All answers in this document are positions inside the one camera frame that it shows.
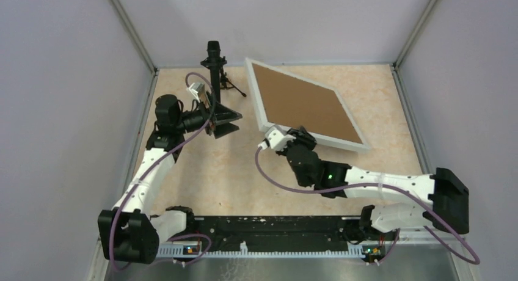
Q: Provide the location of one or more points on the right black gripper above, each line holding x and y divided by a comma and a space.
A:
302, 137

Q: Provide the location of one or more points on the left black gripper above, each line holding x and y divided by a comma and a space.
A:
219, 118

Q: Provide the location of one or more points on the brown backing board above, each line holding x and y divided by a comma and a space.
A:
303, 105

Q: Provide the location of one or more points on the white picture frame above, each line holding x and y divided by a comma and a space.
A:
259, 105

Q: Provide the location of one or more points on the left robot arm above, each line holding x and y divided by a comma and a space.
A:
129, 232

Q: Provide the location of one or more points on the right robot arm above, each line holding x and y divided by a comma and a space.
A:
439, 199

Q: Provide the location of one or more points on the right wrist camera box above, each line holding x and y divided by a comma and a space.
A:
276, 139

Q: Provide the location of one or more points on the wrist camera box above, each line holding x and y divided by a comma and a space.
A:
197, 90
276, 139

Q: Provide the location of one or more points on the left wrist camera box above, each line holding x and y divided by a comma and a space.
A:
197, 90

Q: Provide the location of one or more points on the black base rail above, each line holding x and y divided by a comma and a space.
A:
277, 237

